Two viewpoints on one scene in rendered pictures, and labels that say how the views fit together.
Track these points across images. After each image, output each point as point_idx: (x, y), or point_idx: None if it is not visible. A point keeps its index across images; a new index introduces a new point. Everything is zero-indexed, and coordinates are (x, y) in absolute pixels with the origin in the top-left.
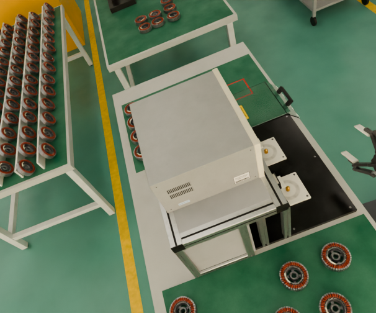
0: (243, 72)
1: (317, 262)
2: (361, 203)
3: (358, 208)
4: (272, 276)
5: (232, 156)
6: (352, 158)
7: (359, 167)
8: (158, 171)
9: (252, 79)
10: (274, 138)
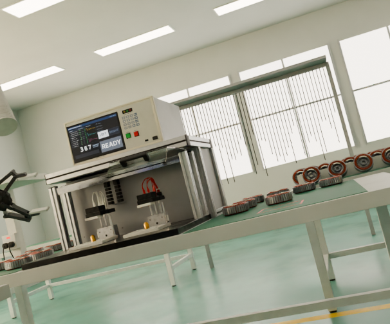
0: (317, 200)
1: None
2: (21, 271)
3: (22, 270)
4: None
5: None
6: (35, 209)
7: (26, 218)
8: None
9: (288, 207)
10: (157, 230)
